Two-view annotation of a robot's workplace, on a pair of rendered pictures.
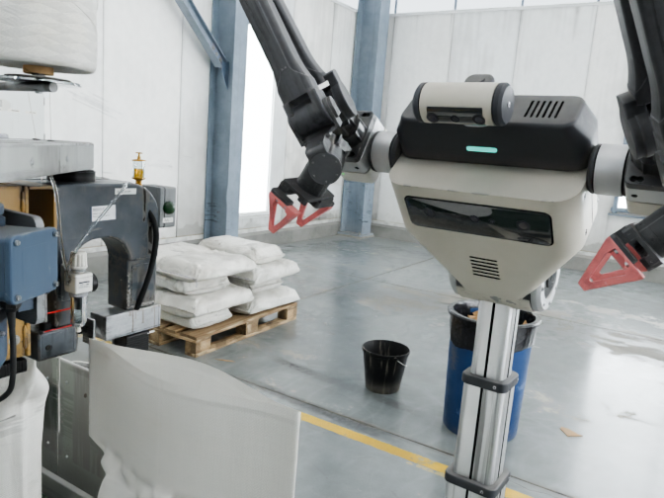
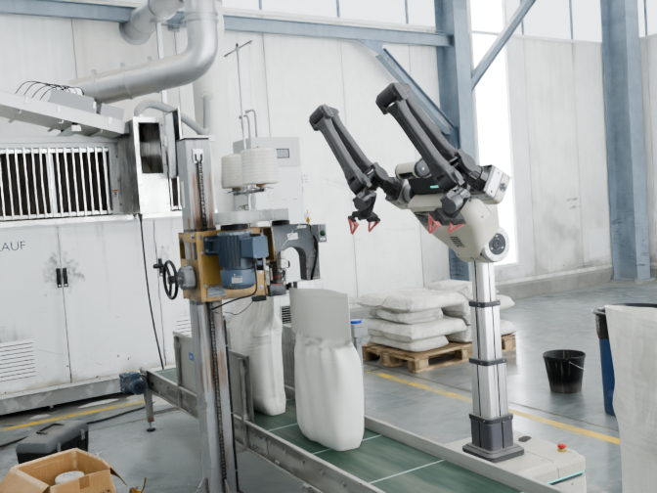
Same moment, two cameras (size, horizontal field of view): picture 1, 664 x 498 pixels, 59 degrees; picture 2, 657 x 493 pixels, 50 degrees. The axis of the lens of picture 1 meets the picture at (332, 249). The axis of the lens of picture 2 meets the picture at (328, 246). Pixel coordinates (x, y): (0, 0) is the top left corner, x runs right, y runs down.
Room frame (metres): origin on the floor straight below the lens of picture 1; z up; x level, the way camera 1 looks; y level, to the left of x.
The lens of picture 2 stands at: (-1.77, -1.24, 1.40)
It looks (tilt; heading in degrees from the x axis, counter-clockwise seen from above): 3 degrees down; 27
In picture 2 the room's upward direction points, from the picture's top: 4 degrees counter-clockwise
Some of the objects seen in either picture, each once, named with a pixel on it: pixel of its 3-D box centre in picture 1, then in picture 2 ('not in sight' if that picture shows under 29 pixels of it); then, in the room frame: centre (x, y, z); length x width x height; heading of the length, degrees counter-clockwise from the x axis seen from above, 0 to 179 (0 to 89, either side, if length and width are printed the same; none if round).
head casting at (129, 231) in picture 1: (67, 234); (283, 249); (1.24, 0.57, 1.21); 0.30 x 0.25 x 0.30; 58
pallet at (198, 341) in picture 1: (210, 315); (436, 346); (4.38, 0.90, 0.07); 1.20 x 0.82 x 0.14; 150
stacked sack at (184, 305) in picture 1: (205, 296); (424, 327); (4.02, 0.87, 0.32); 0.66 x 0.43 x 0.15; 150
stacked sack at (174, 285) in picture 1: (181, 277); (405, 312); (4.09, 1.07, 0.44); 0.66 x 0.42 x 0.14; 53
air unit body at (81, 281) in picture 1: (79, 290); (284, 267); (1.06, 0.47, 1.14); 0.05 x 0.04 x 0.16; 148
